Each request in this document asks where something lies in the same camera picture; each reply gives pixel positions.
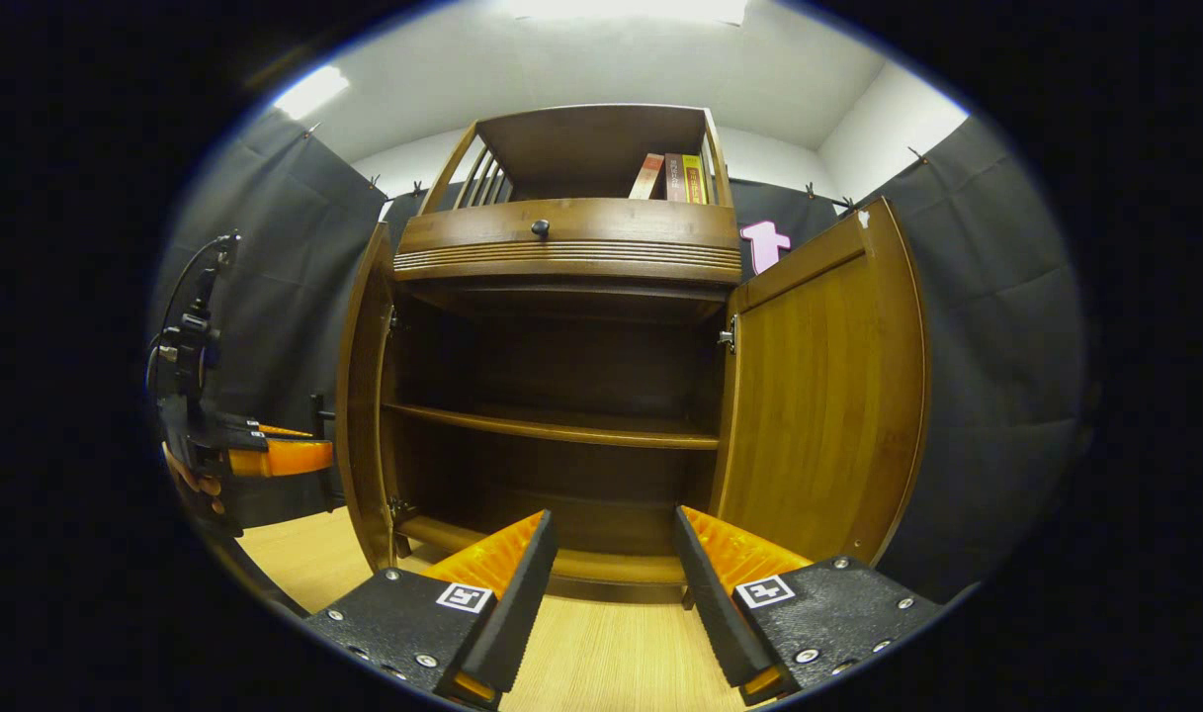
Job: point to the beige red book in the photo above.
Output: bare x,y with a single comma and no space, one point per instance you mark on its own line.
647,178

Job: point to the wooden shoe cabinet door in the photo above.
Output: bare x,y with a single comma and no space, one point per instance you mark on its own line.
364,396
818,396

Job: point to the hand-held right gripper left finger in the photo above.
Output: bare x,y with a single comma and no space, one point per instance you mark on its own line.
522,603

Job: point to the ceiling light panel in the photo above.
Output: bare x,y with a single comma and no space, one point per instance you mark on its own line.
621,10
310,92

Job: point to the yellow book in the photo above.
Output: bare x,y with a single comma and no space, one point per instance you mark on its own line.
696,180

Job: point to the black round drawer knob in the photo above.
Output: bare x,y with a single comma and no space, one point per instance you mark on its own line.
540,228

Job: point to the dark red book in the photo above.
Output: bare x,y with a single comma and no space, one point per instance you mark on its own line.
674,178

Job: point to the wooden cabinet drawer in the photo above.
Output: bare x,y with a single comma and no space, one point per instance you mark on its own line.
641,232

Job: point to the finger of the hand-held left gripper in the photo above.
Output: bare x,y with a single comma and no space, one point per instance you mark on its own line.
285,458
280,431

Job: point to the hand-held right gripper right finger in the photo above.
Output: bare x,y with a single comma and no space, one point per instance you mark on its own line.
715,603

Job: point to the wooden inner shelf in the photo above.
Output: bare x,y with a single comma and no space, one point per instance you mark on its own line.
561,427

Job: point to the black backdrop cloth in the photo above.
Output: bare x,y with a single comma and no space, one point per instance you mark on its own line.
996,396

